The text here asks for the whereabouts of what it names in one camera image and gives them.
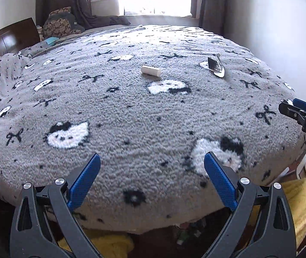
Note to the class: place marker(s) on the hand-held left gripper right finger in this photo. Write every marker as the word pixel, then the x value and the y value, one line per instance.
pixel 220 180

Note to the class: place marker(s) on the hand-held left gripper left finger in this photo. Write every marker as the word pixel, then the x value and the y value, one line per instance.
pixel 85 177

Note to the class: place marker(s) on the yellow fluffy cloth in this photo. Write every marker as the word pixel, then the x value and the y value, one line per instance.
pixel 300 201

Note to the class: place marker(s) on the grey printed fleece blanket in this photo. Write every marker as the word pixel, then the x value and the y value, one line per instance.
pixel 147 129

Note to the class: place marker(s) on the white cylindrical tube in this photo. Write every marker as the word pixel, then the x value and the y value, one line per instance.
pixel 150 71

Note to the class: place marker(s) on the grey bow print duvet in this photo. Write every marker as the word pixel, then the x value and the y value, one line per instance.
pixel 2 67

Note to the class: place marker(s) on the teal packet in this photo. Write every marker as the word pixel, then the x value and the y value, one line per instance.
pixel 52 42

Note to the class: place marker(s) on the small pale bedside bottle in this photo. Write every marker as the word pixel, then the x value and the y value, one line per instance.
pixel 38 31

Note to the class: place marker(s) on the dark patterned pillow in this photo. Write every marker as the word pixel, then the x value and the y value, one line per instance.
pixel 58 24

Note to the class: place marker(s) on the brown wooden headboard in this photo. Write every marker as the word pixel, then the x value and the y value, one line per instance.
pixel 7 37

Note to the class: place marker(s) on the white storage box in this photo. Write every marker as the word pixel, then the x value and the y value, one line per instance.
pixel 104 5

